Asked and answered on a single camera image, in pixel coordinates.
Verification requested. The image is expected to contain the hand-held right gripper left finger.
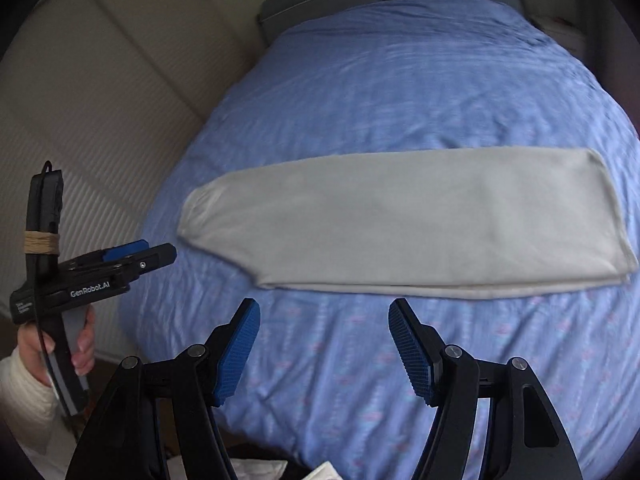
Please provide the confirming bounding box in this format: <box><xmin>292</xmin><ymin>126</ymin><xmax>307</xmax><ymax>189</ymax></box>
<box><xmin>65</xmin><ymin>298</ymin><xmax>262</xmax><ymax>480</ymax></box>

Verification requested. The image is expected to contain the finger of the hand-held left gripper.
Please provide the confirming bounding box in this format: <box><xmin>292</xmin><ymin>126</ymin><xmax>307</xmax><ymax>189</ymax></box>
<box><xmin>124</xmin><ymin>242</ymin><xmax>178</xmax><ymax>276</ymax></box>
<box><xmin>101</xmin><ymin>239</ymin><xmax>150</xmax><ymax>263</ymax></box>

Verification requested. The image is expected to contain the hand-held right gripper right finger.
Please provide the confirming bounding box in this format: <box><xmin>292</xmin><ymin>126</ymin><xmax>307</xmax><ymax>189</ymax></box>
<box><xmin>388</xmin><ymin>298</ymin><xmax>583</xmax><ymax>480</ymax></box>

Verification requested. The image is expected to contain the cream towel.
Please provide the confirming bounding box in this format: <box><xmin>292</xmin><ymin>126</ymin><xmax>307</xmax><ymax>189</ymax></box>
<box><xmin>177</xmin><ymin>147</ymin><xmax>639</xmax><ymax>301</ymax></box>

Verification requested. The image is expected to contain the person's left forearm white sleeve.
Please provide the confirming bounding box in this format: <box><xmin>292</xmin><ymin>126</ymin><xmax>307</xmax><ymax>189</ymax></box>
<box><xmin>0</xmin><ymin>349</ymin><xmax>60</xmax><ymax>467</ymax></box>

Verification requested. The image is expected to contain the person's left hand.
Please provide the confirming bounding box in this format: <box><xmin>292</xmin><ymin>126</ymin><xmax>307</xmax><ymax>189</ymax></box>
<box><xmin>17</xmin><ymin>306</ymin><xmax>97</xmax><ymax>387</ymax></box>

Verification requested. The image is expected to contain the white paper sheet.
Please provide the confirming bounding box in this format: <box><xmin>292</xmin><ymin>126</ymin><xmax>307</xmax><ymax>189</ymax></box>
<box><xmin>235</xmin><ymin>459</ymin><xmax>288</xmax><ymax>480</ymax></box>
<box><xmin>306</xmin><ymin>461</ymin><xmax>348</xmax><ymax>480</ymax></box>

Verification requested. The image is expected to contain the blue floral bed blanket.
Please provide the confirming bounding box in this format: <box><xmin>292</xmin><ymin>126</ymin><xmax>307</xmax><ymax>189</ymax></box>
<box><xmin>120</xmin><ymin>0</ymin><xmax>640</xmax><ymax>480</ymax></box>

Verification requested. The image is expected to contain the grey upholstered headboard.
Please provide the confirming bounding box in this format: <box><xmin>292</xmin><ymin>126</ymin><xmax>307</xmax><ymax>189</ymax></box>
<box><xmin>256</xmin><ymin>0</ymin><xmax>527</xmax><ymax>47</ymax></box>

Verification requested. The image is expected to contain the white bedside object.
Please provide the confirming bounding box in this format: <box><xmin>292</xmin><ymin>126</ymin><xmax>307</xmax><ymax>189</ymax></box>
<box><xmin>542</xmin><ymin>7</ymin><xmax>587</xmax><ymax>56</ymax></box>

